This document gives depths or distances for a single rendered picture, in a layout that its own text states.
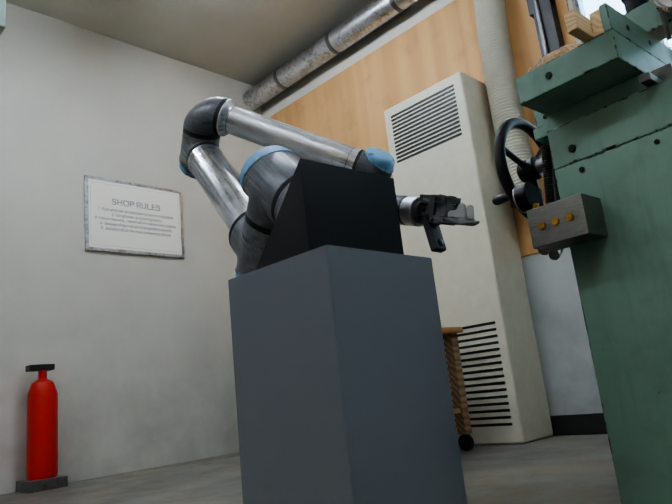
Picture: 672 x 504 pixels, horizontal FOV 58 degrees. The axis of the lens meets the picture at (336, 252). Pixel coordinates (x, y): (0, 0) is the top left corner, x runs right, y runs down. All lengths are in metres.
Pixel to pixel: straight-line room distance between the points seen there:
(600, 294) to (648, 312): 0.10
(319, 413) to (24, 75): 3.28
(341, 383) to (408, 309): 0.24
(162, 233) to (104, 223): 0.38
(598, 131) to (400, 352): 0.60
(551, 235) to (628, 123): 0.26
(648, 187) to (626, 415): 0.43
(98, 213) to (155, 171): 0.52
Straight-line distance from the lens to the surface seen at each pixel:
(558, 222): 1.25
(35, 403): 3.39
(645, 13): 1.60
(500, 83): 3.20
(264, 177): 1.34
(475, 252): 2.93
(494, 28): 3.35
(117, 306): 3.76
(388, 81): 3.91
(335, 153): 1.74
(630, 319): 1.27
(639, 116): 1.31
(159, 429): 3.81
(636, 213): 1.28
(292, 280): 1.10
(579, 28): 1.26
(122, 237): 3.85
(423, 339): 1.18
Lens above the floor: 0.30
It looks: 13 degrees up
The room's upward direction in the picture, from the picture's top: 6 degrees counter-clockwise
